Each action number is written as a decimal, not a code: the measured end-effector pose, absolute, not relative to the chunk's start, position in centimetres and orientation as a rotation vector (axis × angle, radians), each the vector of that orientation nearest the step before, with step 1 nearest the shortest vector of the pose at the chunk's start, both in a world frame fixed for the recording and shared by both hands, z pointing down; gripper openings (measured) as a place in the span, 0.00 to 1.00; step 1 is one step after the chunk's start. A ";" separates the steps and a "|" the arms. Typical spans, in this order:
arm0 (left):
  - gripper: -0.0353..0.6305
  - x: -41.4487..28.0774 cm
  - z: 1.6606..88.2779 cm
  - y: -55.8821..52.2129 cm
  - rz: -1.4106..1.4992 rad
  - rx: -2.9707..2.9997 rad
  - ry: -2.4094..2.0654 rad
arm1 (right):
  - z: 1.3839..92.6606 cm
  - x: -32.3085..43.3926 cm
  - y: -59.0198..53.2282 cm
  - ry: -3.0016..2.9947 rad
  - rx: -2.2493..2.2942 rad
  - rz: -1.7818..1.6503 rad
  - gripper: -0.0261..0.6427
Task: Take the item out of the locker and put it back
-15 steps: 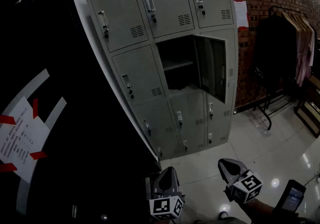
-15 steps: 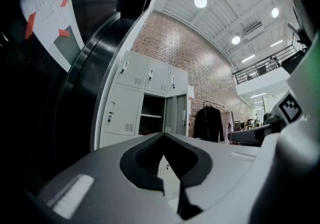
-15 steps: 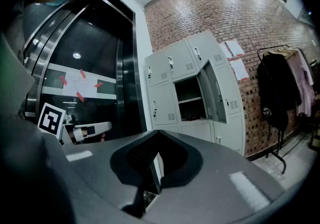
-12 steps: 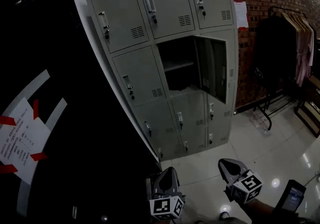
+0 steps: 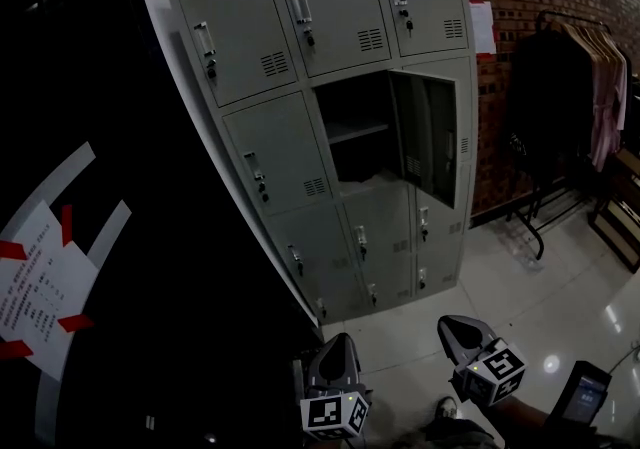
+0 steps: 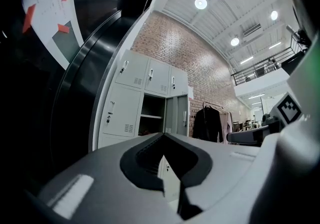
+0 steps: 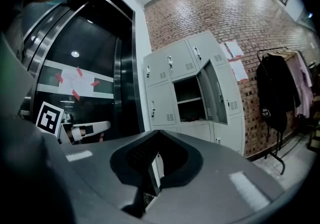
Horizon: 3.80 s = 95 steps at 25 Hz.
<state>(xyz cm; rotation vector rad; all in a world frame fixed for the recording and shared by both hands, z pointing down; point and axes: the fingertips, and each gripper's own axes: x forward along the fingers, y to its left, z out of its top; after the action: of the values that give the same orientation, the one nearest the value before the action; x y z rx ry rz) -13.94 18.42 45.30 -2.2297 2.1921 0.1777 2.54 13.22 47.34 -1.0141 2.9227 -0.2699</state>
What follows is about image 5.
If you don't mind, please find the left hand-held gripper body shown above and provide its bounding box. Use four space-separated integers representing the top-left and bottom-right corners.
299 376 374 442

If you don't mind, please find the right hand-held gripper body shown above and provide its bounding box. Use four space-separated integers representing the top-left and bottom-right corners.
452 338 527 407

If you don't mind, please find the grey metal locker cabinet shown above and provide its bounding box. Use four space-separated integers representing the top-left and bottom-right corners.
164 0 479 327

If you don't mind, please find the person's right forearm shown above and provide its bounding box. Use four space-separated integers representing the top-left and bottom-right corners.
487 394 556 444

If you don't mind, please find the person's shoe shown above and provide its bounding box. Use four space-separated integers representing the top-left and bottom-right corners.
434 395 459 421

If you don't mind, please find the person's trouser leg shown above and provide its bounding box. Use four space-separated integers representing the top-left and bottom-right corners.
397 415 504 449

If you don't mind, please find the black screen device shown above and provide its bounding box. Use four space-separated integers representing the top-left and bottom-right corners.
543 359 614 439

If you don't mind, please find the black metal clothes rack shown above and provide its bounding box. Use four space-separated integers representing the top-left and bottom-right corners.
505 9 624 262

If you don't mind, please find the wooden box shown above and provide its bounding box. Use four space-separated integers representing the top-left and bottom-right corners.
587 146 640 274

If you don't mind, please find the black hanging garment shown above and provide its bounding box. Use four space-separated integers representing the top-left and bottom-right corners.
507 29 597 181

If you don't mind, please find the pink hanging garment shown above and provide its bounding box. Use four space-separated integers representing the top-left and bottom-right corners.
588 49 629 174

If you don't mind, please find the dark glass door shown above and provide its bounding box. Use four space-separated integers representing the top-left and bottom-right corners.
0 0 325 449

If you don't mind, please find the white notice with red tape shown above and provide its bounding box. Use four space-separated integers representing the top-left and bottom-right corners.
0 199 100 383

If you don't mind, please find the row of wooden hangers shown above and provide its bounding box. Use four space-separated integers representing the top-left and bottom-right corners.
548 19 632 69

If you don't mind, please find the white wall paper sheet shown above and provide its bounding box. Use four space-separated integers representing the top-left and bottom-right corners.
469 0 498 56

